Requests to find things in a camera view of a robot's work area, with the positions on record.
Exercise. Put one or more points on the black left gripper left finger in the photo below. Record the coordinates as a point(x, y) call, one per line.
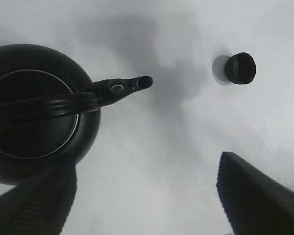
point(41, 204)

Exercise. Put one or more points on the small black teacup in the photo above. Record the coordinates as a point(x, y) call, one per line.
point(240, 68)

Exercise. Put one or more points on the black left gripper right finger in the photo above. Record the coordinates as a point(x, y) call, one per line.
point(254, 203)

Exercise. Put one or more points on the black round teapot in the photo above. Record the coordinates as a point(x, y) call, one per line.
point(50, 109)

